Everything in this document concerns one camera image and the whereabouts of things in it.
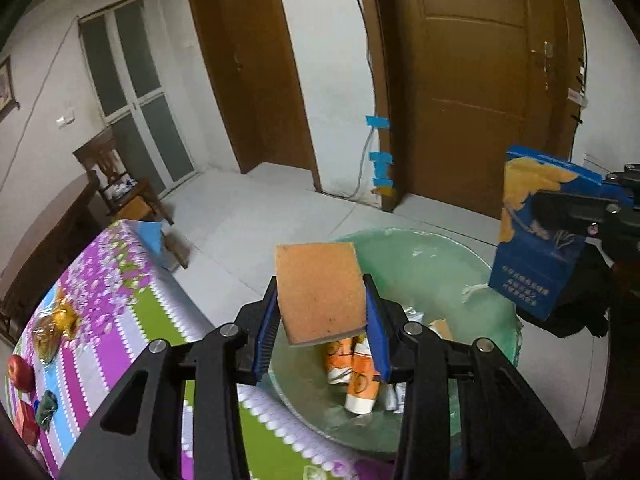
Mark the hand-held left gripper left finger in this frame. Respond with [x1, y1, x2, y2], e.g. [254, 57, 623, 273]
[59, 275, 280, 480]

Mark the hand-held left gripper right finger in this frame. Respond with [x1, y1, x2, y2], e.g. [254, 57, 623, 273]
[361, 274, 587, 480]

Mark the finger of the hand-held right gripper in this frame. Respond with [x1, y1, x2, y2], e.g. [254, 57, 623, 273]
[531, 191, 640, 252]
[597, 162, 640, 206]

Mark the blue yellow printed box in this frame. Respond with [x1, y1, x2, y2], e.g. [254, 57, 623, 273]
[488, 146, 604, 321]

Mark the orange sponge block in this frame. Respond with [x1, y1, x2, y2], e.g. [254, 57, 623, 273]
[274, 241, 368, 348]

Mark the dark cloth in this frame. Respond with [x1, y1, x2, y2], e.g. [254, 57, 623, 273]
[517, 245, 613, 338]

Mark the brown wooden door with lock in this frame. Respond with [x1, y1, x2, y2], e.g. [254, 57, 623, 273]
[355, 0, 586, 221]

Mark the yellow plastic wrapper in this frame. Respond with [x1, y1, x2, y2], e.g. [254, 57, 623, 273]
[52, 287, 81, 336]

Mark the bread in plastic bag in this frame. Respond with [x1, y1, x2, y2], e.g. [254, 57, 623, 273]
[32, 302, 63, 363]

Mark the dark wooden chair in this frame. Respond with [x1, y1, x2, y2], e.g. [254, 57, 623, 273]
[72, 127, 173, 226]

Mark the dark wooden table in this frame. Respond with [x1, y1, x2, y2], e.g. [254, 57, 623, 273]
[0, 172, 108, 348]

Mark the red apple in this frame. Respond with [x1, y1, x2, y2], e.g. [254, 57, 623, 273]
[7, 354, 36, 393]

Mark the red carton box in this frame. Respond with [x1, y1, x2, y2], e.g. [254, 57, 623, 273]
[12, 400, 42, 446]

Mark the white glass double door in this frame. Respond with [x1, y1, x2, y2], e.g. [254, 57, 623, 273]
[77, 0, 198, 196]

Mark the white wall cable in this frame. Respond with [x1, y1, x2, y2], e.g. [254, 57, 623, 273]
[320, 125, 375, 202]

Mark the framed wall picture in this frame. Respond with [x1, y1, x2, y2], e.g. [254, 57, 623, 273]
[0, 55, 21, 123]

